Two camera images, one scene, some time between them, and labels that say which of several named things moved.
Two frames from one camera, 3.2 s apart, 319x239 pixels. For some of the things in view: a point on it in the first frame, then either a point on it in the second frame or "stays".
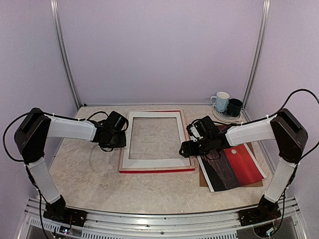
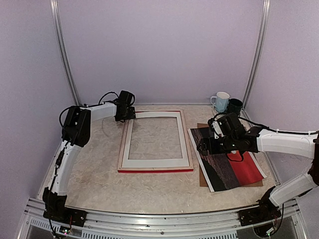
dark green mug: (235, 107) stays
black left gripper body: (115, 142) to (128, 115)
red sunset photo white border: (229, 167) stays
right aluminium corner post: (258, 48) stays
